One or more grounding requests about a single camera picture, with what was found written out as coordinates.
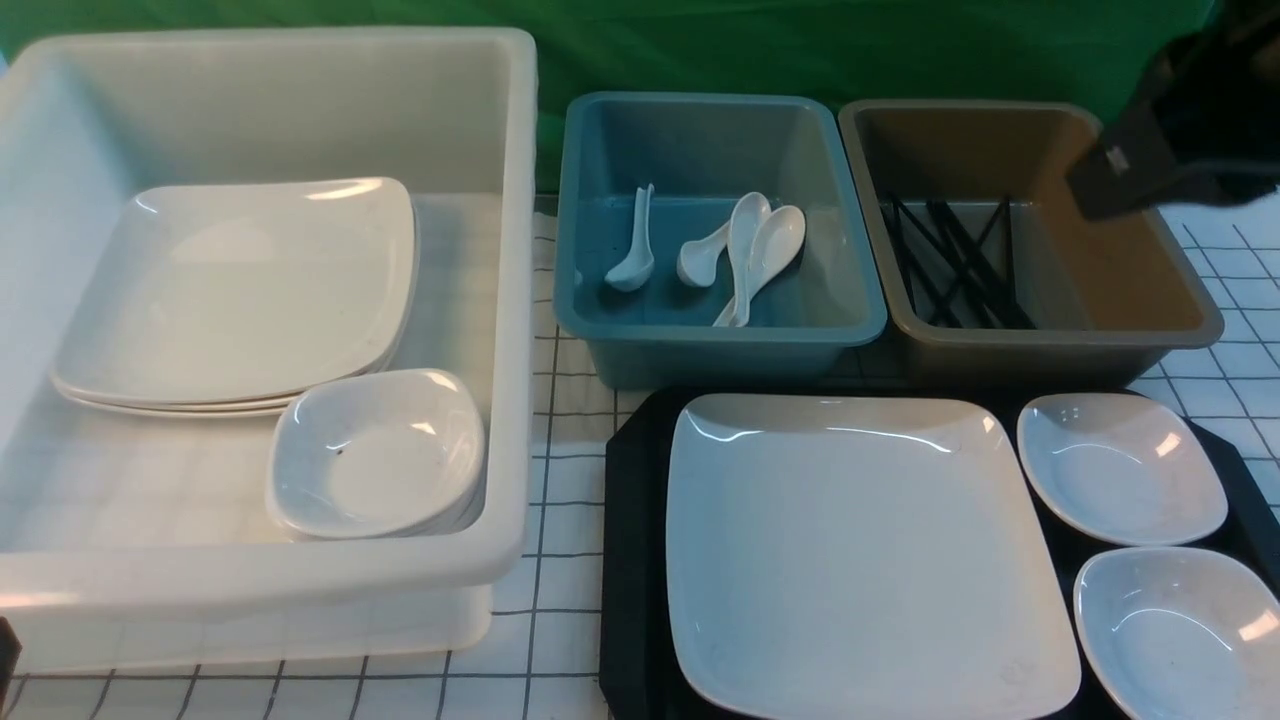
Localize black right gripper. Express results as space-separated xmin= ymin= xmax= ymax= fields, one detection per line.
xmin=1066 ymin=1 xmax=1279 ymax=222

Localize white small dish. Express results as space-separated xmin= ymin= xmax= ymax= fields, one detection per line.
xmin=1016 ymin=393 xmax=1229 ymax=547
xmin=1073 ymin=546 xmax=1279 ymax=719

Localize white ceramic soup spoon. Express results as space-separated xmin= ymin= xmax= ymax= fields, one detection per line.
xmin=712 ymin=205 xmax=806 ymax=327

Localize large white square plate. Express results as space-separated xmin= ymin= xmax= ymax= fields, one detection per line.
xmin=666 ymin=393 xmax=1082 ymax=719

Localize brown plastic bin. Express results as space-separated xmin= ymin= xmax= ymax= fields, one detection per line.
xmin=838 ymin=99 xmax=1224 ymax=387

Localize black chopsticks in bin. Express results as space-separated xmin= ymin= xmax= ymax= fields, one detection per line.
xmin=879 ymin=193 xmax=1036 ymax=331

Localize green cloth backdrop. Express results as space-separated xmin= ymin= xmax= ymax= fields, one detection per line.
xmin=1 ymin=1 xmax=1219 ymax=193

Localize teal plastic bin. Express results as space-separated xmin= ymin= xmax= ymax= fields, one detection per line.
xmin=553 ymin=91 xmax=888 ymax=391

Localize white spoon small in bin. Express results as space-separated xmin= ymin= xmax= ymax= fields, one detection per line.
xmin=676 ymin=222 xmax=730 ymax=288

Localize white spoon left in bin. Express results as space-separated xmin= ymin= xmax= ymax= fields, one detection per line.
xmin=604 ymin=183 xmax=655 ymax=293

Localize black serving tray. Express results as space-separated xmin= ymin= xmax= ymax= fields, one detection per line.
xmin=599 ymin=387 xmax=1277 ymax=719

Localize checkered white tablecloth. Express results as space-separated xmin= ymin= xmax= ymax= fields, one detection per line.
xmin=3 ymin=197 xmax=1277 ymax=719

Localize stack of white dishes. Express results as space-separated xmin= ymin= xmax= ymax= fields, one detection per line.
xmin=265 ymin=368 xmax=486 ymax=541

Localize stack of white plates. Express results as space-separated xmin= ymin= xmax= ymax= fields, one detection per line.
xmin=49 ymin=177 xmax=419 ymax=407

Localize large white plastic tub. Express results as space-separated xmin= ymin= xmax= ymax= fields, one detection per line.
xmin=3 ymin=27 xmax=538 ymax=673

